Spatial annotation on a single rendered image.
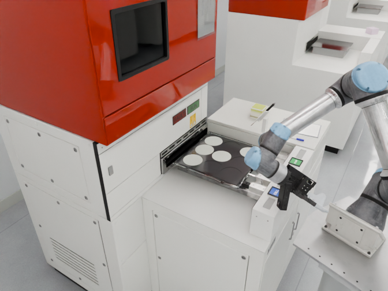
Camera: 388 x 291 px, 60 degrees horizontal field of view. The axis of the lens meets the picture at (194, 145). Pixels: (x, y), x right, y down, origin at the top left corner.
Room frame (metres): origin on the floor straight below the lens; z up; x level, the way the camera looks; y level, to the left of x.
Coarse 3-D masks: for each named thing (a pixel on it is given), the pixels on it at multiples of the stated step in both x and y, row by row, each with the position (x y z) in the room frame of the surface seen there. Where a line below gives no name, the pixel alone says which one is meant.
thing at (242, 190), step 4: (180, 168) 1.43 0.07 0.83; (188, 172) 1.40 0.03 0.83; (192, 172) 1.39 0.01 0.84; (196, 176) 1.38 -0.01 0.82; (200, 176) 1.36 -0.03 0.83; (208, 180) 1.34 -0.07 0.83; (212, 180) 1.33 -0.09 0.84; (220, 184) 1.30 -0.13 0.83; (224, 184) 1.29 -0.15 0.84; (228, 188) 1.28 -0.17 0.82; (232, 188) 1.27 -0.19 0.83; (240, 188) 1.25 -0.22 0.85; (244, 188) 1.25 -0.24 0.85; (240, 192) 1.24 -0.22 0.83; (244, 192) 1.23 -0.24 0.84
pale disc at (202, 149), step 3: (204, 144) 1.56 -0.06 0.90; (198, 147) 1.53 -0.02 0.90; (201, 147) 1.53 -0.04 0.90; (204, 147) 1.53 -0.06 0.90; (207, 147) 1.53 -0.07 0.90; (210, 147) 1.53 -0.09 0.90; (195, 150) 1.50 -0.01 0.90; (198, 150) 1.50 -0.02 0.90; (201, 150) 1.50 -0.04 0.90; (204, 150) 1.50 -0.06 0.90; (207, 150) 1.50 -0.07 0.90; (210, 150) 1.50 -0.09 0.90; (213, 150) 1.50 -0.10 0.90; (198, 153) 1.47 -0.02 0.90; (201, 153) 1.47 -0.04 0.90; (204, 153) 1.47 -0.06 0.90; (207, 153) 1.47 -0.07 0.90; (210, 153) 1.47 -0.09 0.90
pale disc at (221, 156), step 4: (216, 152) 1.48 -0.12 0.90; (220, 152) 1.48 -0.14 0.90; (224, 152) 1.48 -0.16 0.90; (228, 152) 1.48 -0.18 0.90; (212, 156) 1.44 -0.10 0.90; (216, 156) 1.44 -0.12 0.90; (220, 156) 1.44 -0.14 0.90; (224, 156) 1.44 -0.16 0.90; (228, 156) 1.44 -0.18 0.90; (216, 160) 1.41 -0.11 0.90; (220, 160) 1.41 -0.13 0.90; (224, 160) 1.41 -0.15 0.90; (228, 160) 1.41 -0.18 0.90
